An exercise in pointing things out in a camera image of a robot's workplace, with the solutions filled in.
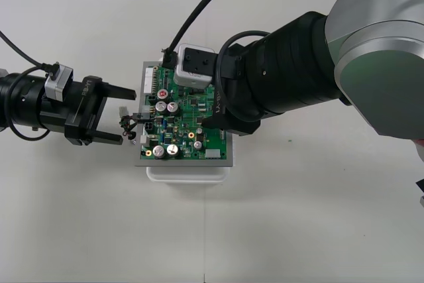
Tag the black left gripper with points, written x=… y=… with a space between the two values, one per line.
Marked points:
x=83 y=110

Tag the green circuit board grey frame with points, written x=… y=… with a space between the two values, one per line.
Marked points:
x=185 y=137

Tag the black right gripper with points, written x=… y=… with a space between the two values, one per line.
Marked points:
x=245 y=127

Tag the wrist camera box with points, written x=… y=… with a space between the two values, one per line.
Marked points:
x=58 y=82
x=193 y=66

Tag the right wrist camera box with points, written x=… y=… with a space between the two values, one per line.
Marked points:
x=193 y=66

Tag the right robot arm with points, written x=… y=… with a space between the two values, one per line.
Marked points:
x=381 y=47

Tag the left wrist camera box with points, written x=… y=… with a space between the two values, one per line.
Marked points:
x=58 y=82

